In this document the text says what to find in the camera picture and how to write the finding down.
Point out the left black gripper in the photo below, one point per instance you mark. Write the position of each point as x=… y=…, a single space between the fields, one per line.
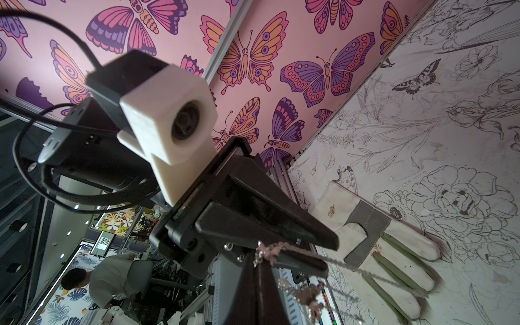
x=234 y=202

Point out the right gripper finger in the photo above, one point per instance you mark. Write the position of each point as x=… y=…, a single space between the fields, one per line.
x=257 y=300

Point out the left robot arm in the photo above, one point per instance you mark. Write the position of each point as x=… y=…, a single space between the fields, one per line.
x=86 y=164

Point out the white green work glove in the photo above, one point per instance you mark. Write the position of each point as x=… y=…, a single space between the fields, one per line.
x=387 y=258

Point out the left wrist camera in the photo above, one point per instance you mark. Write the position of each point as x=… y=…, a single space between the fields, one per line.
x=165 y=115

